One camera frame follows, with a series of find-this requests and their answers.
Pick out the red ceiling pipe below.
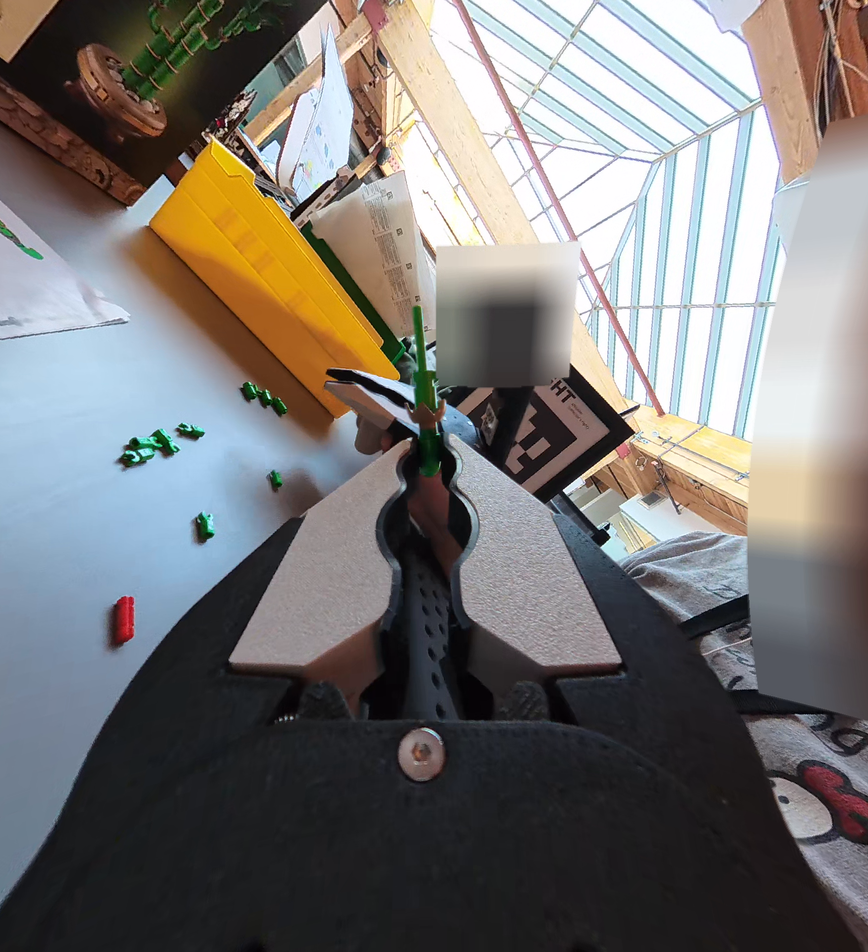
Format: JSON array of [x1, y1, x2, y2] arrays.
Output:
[[451, 0, 667, 417]]

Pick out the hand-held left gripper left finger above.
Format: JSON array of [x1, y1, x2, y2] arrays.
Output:
[[229, 437, 414, 716]]

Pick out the white instruction sheet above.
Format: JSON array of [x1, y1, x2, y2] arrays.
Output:
[[278, 22, 354, 202]]

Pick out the green plastic bin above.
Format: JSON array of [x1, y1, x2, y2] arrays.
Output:
[[300, 223, 406, 365]]

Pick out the scattered green lego pieces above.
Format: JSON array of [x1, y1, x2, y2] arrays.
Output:
[[120, 381, 290, 543]]

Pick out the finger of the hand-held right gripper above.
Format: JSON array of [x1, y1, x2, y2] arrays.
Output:
[[328, 385, 420, 441], [325, 368, 414, 407]]

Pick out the black lego box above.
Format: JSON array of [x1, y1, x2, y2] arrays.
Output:
[[0, 0, 331, 207]]

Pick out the green lego bamboo stem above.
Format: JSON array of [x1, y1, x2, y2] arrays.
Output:
[[410, 305, 447, 477]]

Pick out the person's right hand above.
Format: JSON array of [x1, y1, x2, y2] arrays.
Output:
[[406, 476, 473, 581]]

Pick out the grey printed shirt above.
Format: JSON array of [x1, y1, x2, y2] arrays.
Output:
[[622, 532, 868, 952]]

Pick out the yellow plastic bin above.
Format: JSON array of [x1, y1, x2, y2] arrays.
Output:
[[150, 137, 402, 419]]

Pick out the white printed plastic bag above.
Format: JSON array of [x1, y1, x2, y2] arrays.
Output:
[[313, 171, 436, 352]]

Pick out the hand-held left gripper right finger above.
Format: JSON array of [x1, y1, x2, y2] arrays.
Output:
[[440, 437, 624, 704]]

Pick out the white instruction booklet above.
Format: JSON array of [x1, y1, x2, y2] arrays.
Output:
[[0, 160, 130, 345]]

